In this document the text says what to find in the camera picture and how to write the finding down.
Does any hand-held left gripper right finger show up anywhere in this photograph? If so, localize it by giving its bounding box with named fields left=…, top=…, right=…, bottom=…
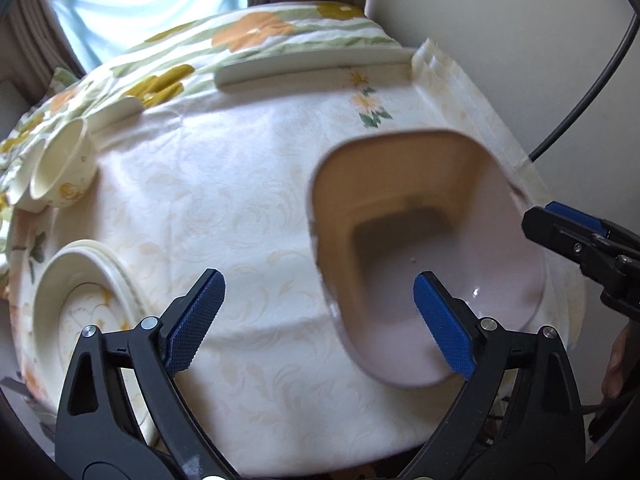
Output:
left=400, top=271, right=587, bottom=480

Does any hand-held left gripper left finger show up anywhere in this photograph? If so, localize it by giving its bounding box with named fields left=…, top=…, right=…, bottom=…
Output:
left=54, top=268, right=236, bottom=480

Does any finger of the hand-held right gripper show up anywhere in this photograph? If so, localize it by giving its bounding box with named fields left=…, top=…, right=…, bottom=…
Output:
left=544, top=201, right=640, bottom=261
left=521, top=206, right=603, bottom=271

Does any pink square bowl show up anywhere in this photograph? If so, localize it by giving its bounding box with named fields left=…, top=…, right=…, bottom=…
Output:
left=306, top=127, right=548, bottom=392

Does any yellow patterned deep plate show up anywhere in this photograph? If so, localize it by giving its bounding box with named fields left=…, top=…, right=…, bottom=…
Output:
left=32, top=240, right=157, bottom=443

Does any white bowl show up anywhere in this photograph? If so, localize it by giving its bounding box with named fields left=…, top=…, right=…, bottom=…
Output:
left=29, top=117, right=99, bottom=211
left=0, top=140, right=46, bottom=209

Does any person's right hand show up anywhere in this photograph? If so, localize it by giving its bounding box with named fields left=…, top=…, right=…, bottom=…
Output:
left=602, top=322, right=635, bottom=400

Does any floral white tablecloth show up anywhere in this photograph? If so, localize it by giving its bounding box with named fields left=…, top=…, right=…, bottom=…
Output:
left=0, top=37, right=586, bottom=463

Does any green striped pillow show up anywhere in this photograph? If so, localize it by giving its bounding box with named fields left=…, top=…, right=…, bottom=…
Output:
left=50, top=66, right=82, bottom=95

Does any floral striped blanket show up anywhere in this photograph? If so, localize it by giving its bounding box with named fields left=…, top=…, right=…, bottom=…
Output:
left=0, top=1, right=416, bottom=286

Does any light blue cloth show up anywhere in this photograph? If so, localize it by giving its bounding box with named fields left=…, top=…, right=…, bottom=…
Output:
left=50, top=0, right=257, bottom=70

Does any black cable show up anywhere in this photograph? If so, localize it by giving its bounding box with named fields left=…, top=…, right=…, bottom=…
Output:
left=527, top=0, right=637, bottom=161

